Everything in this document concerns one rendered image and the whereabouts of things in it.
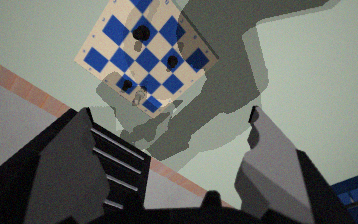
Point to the blue and cream checkered chessboard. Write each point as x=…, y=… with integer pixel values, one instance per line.
x=113, y=55

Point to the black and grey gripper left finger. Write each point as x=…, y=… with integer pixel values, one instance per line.
x=64, y=184

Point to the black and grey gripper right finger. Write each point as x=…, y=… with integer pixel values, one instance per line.
x=279, y=184

